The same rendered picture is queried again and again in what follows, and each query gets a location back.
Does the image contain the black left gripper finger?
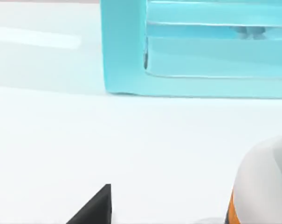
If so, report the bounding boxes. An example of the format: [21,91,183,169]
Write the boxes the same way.
[65,183,113,224]

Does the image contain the white and orange bottle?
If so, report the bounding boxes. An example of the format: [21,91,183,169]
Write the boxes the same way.
[225,134,282,224]

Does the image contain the light blue rack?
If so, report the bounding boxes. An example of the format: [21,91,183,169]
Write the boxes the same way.
[100,0,282,100]

